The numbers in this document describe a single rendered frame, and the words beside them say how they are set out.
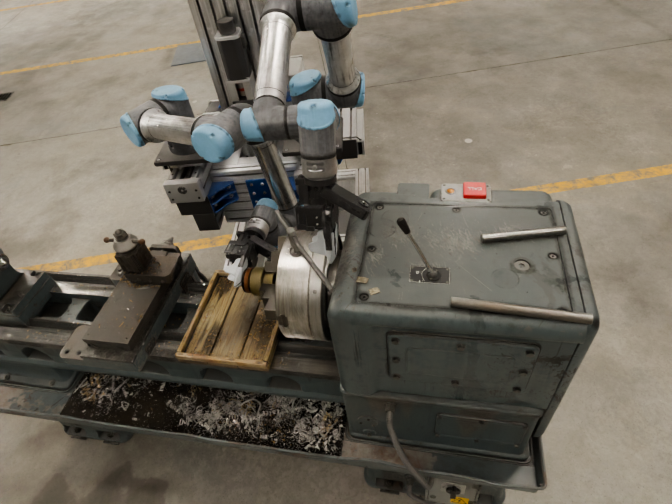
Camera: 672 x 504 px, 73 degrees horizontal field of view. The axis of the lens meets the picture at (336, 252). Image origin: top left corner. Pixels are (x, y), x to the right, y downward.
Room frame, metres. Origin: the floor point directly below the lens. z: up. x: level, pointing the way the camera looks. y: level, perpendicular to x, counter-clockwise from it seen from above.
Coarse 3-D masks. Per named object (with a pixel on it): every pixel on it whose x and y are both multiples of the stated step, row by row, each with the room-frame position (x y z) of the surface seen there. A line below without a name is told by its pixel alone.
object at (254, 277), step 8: (248, 272) 0.92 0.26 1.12; (256, 272) 0.91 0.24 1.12; (264, 272) 0.91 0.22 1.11; (272, 272) 0.91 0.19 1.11; (248, 280) 0.90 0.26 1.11; (256, 280) 0.89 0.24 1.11; (264, 280) 0.89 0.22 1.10; (272, 280) 0.89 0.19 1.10; (248, 288) 0.89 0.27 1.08; (256, 288) 0.88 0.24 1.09
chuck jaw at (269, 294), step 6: (264, 288) 0.86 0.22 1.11; (270, 288) 0.85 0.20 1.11; (264, 294) 0.83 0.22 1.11; (270, 294) 0.83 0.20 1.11; (264, 300) 0.82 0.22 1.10; (270, 300) 0.80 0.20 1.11; (264, 306) 0.81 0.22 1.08; (270, 306) 0.78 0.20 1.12; (270, 312) 0.77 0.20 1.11; (270, 318) 0.76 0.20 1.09; (276, 318) 0.76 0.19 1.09; (282, 318) 0.74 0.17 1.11; (282, 324) 0.74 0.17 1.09; (288, 324) 0.73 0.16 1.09
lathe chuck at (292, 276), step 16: (288, 240) 0.90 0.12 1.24; (304, 240) 0.89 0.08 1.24; (288, 256) 0.84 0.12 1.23; (288, 272) 0.80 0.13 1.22; (304, 272) 0.79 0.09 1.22; (288, 288) 0.77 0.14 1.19; (304, 288) 0.76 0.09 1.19; (288, 304) 0.75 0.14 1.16; (304, 304) 0.73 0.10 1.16; (288, 320) 0.73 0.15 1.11; (304, 320) 0.72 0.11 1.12; (288, 336) 0.74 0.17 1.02; (304, 336) 0.72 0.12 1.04
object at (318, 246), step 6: (318, 234) 0.75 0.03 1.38; (318, 240) 0.74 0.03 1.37; (324, 240) 0.74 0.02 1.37; (312, 246) 0.74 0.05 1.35; (318, 246) 0.74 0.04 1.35; (324, 246) 0.74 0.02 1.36; (318, 252) 0.74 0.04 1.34; (324, 252) 0.73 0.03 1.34; (330, 252) 0.72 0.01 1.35; (330, 258) 0.72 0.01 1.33
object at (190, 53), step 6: (180, 48) 5.97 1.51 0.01; (186, 48) 5.94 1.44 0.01; (192, 48) 5.91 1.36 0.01; (198, 48) 5.88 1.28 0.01; (180, 54) 5.77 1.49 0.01; (186, 54) 5.74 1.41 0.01; (192, 54) 5.71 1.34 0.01; (198, 54) 5.68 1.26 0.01; (174, 60) 5.61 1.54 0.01; (180, 60) 5.59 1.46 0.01; (186, 60) 5.56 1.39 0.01; (192, 60) 5.53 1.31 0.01; (198, 60) 5.50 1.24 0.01; (204, 60) 5.48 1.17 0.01
